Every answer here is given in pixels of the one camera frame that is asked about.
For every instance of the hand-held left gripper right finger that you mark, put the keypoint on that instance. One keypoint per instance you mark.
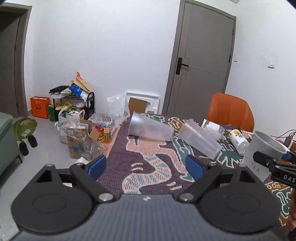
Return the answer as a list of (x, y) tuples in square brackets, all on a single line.
[(193, 167)]

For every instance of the orange shopping bag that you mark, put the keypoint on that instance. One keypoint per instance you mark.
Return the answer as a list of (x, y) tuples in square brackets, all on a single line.
[(39, 107)]

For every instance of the small yellow box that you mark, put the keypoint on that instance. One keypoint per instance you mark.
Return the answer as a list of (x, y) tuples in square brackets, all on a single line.
[(106, 135)]

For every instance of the printed blanket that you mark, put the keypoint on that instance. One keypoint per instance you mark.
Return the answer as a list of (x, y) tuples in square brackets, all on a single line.
[(150, 160)]

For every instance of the yellow slippers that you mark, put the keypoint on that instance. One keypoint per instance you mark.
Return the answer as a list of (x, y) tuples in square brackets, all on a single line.
[(63, 106)]

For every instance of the dark grey door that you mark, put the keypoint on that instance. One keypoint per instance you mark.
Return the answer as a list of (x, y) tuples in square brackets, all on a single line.
[(9, 64)]

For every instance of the white plastic bag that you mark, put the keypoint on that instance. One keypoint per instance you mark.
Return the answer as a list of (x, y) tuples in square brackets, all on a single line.
[(66, 120)]

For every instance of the grey printed cup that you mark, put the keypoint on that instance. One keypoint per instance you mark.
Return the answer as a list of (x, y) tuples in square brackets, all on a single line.
[(256, 155)]

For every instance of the orange chair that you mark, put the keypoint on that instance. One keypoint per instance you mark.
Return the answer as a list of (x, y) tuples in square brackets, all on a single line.
[(229, 111)]

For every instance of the black charger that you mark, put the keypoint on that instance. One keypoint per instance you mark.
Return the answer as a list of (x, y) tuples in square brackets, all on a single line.
[(288, 141)]

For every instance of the green plush toy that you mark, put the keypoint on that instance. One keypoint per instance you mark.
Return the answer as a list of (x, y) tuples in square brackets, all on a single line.
[(24, 128)]

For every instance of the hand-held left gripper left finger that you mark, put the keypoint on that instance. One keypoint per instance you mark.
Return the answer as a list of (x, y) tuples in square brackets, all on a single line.
[(97, 167)]

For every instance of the blue white bag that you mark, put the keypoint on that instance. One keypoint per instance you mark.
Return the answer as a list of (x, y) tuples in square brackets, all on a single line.
[(77, 90)]

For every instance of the person's right forearm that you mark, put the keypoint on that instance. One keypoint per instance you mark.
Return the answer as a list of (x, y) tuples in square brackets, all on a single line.
[(292, 208)]

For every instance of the wide translucent plastic cup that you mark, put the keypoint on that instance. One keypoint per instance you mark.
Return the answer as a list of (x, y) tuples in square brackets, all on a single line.
[(148, 127)]

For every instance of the open cardboard box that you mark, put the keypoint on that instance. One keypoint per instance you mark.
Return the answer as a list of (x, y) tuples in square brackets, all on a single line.
[(76, 146)]

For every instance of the brown paper bag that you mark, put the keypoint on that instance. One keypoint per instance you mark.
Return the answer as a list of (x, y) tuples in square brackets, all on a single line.
[(82, 83)]

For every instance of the tall translucent plastic cup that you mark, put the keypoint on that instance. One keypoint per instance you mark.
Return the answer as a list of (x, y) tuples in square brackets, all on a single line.
[(198, 138)]

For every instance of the green paper bag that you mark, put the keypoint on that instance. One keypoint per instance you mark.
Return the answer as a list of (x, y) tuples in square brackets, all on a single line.
[(52, 113)]

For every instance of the clear plastic bottle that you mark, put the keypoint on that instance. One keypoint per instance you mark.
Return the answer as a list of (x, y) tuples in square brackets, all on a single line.
[(214, 129)]

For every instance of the green sofa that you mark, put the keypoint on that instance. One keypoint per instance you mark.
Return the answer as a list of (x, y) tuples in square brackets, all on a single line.
[(7, 143)]

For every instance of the white foam packaging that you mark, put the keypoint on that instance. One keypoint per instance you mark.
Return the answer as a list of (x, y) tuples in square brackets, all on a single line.
[(153, 100)]

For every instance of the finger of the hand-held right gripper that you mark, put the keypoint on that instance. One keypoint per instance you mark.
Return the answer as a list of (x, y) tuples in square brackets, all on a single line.
[(263, 158), (290, 156)]

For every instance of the clear plastic bag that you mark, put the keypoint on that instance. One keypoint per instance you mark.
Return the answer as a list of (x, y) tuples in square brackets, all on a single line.
[(116, 109)]

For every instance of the cardboard sheet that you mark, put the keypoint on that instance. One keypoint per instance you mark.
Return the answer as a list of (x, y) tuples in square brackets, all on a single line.
[(137, 105)]

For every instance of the white wall switch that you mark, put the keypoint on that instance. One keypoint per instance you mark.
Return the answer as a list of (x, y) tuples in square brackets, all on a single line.
[(270, 60)]

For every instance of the yellow label plastic bottle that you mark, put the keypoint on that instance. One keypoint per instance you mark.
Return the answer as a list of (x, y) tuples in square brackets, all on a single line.
[(239, 141)]

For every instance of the black shoe rack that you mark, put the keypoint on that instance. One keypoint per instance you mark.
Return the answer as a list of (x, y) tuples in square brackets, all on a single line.
[(89, 104)]

